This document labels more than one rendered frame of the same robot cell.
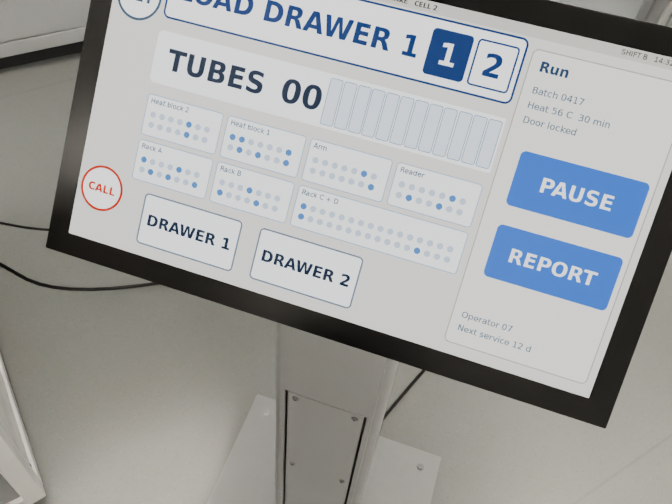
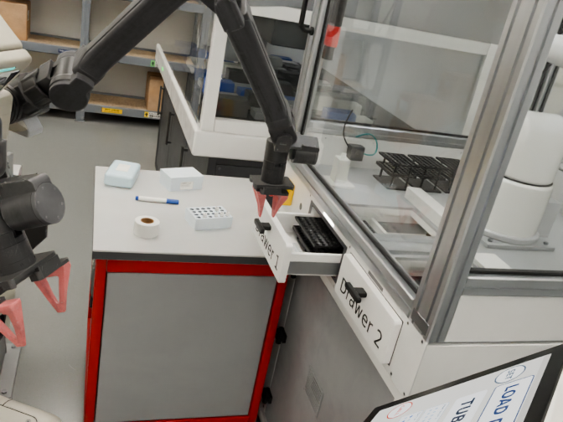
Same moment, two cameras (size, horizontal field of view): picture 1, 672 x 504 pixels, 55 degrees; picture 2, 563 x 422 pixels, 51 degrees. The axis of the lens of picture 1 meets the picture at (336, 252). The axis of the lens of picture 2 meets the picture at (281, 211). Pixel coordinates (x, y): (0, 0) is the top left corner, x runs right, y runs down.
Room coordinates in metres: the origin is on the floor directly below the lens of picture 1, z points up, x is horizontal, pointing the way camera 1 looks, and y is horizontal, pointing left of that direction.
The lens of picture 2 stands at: (0.37, -0.47, 1.55)
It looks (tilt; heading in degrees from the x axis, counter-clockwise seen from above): 23 degrees down; 106
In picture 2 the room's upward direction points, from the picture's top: 12 degrees clockwise
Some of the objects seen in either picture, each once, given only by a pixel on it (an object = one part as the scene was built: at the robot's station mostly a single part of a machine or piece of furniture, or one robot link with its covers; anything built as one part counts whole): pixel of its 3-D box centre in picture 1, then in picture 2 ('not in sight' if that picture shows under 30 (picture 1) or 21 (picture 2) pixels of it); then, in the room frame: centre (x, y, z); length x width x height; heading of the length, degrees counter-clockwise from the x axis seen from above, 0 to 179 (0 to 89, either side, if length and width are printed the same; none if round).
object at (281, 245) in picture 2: not in sight; (271, 237); (-0.02, 0.88, 0.87); 0.29 x 0.02 x 0.11; 126
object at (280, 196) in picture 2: not in sight; (270, 199); (-0.03, 0.84, 1.00); 0.07 x 0.07 x 0.09; 36
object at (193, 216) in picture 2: not in sight; (209, 218); (-0.28, 1.06, 0.78); 0.12 x 0.08 x 0.04; 50
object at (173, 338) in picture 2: not in sight; (173, 305); (-0.39, 1.12, 0.38); 0.62 x 0.58 x 0.76; 126
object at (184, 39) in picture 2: not in sight; (286, 48); (-0.63, 2.55, 1.13); 1.78 x 1.14 x 0.45; 126
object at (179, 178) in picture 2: not in sight; (181, 178); (-0.50, 1.27, 0.79); 0.13 x 0.09 x 0.05; 56
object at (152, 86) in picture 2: not in sight; (169, 93); (-2.18, 4.19, 0.28); 0.41 x 0.32 x 0.28; 36
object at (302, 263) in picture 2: not in sight; (342, 244); (0.15, 1.00, 0.86); 0.40 x 0.26 x 0.06; 36
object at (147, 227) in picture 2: not in sight; (146, 227); (-0.39, 0.88, 0.78); 0.07 x 0.07 x 0.04
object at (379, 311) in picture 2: not in sight; (364, 304); (0.28, 0.71, 0.87); 0.29 x 0.02 x 0.11; 126
